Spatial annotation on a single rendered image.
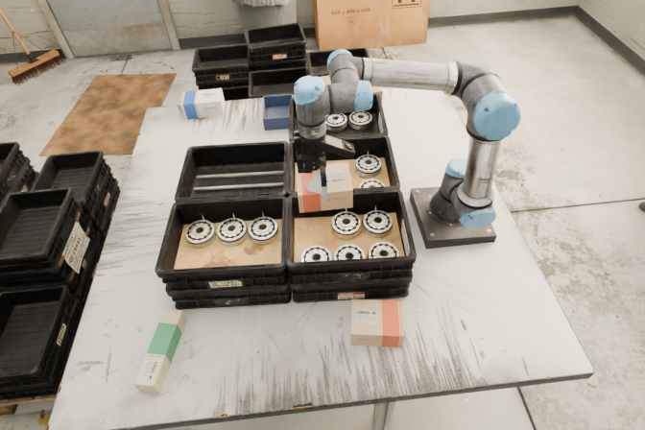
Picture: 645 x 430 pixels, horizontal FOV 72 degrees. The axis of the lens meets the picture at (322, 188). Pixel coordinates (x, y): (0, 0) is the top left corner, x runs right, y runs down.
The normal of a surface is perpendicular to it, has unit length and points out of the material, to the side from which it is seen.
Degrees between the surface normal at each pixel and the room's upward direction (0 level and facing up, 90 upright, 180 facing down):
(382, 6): 76
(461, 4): 90
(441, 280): 0
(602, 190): 0
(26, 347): 0
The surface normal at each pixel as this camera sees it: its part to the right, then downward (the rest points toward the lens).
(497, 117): 0.10, 0.63
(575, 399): -0.04, -0.70
